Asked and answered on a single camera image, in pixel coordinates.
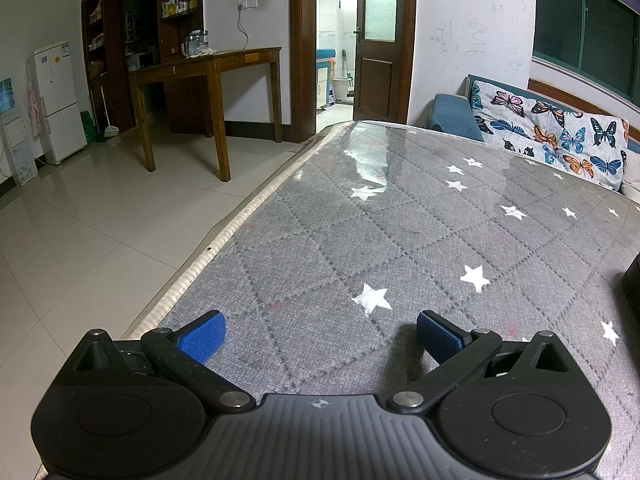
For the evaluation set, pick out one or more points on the white pillow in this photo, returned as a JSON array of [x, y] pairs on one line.
[[632, 170]]

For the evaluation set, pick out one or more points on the blue top bathroom cabinet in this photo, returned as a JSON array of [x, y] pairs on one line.
[[325, 75]]

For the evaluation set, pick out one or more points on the white broom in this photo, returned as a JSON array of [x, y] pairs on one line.
[[111, 131]]

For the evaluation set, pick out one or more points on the white bucket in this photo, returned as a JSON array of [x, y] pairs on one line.
[[341, 89]]

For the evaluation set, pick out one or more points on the wooden table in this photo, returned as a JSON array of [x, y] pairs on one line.
[[220, 57]]

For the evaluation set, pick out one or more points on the brown leather shoe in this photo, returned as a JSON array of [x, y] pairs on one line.
[[631, 285]]

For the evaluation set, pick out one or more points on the wooden shelf cabinet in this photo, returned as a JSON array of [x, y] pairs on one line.
[[112, 60]]

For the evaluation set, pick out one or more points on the white crumpled cloth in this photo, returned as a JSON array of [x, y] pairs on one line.
[[207, 52]]

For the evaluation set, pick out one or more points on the mop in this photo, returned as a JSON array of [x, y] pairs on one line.
[[347, 67]]

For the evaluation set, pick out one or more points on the blue sofa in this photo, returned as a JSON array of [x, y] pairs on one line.
[[450, 110]]

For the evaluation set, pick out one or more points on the white fridge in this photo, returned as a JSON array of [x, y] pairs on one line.
[[60, 105]]

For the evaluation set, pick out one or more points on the pink hanging cloth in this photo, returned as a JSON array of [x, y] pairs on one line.
[[34, 110]]

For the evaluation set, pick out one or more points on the white water dispenser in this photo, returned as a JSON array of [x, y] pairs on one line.
[[15, 155]]

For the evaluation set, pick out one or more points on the grey star quilted table cover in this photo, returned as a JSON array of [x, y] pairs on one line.
[[400, 240]]

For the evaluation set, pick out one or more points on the wooden door with glass pane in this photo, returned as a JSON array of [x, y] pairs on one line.
[[382, 75]]

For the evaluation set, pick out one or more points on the white wall socket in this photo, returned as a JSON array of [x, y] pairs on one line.
[[246, 2]]

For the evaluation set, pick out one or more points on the butterfly pattern pillow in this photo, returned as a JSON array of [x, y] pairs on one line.
[[550, 130]]

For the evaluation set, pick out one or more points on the blue water bottle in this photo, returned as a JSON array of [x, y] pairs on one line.
[[6, 95]]

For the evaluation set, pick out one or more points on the white microwave oven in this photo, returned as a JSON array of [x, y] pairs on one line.
[[145, 59]]

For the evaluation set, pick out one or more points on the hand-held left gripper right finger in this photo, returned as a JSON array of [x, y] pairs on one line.
[[440, 335]]

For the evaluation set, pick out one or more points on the dark glass window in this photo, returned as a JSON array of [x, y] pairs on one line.
[[585, 25]]

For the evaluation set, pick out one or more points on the glass jars on table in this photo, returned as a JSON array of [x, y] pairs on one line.
[[190, 47]]

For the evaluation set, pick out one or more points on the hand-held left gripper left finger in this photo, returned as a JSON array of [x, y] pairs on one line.
[[202, 337]]

